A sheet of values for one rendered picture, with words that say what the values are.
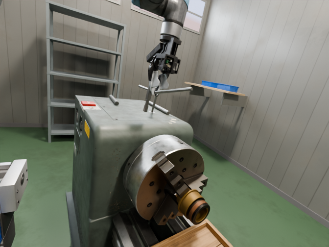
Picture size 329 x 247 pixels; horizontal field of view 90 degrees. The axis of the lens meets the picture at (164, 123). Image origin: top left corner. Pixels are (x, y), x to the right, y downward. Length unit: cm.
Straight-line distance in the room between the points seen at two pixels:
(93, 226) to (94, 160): 30
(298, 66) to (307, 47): 26
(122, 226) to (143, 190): 25
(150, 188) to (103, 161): 20
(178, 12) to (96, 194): 72
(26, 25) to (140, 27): 202
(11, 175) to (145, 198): 40
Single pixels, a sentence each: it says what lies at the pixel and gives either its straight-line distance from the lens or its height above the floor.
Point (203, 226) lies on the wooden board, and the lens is 84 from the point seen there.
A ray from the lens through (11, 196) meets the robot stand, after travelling 64.
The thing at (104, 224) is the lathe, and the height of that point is 83.
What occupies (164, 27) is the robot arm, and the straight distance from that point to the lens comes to 66.
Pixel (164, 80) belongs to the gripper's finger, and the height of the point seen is 145.
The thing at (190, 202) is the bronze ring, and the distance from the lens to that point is 57.
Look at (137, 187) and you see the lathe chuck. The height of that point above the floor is 111.
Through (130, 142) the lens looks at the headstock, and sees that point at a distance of 65.
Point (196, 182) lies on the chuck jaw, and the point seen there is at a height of 110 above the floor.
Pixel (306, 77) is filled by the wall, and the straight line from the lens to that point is 317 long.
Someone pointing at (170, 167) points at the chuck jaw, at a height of 119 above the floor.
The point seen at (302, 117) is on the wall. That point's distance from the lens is 310.
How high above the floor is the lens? 147
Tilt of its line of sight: 16 degrees down
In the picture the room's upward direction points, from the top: 11 degrees clockwise
